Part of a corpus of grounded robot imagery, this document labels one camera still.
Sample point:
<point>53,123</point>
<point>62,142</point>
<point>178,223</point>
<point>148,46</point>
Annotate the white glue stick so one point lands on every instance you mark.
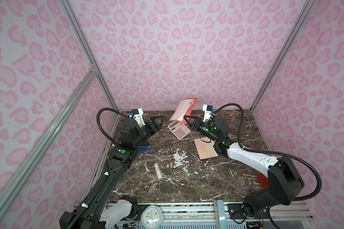
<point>158,171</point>

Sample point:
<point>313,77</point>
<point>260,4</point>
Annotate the aluminium diagonal frame bar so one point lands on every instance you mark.
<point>19,179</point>

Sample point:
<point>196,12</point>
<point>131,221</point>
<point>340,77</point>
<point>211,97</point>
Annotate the aluminium frame strut left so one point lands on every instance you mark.
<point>74,23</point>

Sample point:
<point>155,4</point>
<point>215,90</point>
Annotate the blue stapler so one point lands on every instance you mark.
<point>144,148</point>

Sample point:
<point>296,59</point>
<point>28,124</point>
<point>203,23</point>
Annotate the white desk clock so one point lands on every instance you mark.
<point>152,217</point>

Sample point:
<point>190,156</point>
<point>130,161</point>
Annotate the pink calculator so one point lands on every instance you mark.
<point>179,129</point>

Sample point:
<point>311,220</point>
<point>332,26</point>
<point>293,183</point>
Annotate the aluminium frame strut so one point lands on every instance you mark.
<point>297,26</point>
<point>74,23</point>

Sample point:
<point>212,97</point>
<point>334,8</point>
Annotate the aluminium frame strut right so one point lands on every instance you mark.
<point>297,26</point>

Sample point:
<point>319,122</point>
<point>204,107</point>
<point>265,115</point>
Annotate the peach envelope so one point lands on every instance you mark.
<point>205,148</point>

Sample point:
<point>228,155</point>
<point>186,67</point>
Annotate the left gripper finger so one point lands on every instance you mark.
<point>157,120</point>
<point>157,128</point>

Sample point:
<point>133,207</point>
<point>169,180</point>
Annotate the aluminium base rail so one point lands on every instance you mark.
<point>201,215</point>

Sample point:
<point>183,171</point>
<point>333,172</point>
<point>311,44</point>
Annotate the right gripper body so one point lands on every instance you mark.
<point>207,130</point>

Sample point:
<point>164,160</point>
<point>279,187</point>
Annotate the pink red-bordered letter paper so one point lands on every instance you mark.
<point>184,108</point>

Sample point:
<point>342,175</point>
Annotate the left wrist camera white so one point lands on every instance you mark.
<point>137,114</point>

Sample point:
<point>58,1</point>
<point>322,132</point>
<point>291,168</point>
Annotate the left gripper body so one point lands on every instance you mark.
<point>147,131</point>

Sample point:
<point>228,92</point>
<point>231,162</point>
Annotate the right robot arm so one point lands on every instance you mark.
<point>284,181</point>

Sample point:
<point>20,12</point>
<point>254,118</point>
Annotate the light blue tape strip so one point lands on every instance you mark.
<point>220,214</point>

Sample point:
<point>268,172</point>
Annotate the red pencil cup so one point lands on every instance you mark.
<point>262,180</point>

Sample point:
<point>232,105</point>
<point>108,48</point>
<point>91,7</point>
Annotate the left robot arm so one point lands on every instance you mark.
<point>90,213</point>

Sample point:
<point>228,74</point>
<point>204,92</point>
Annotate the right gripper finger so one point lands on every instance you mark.
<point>193,126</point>
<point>191,119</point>

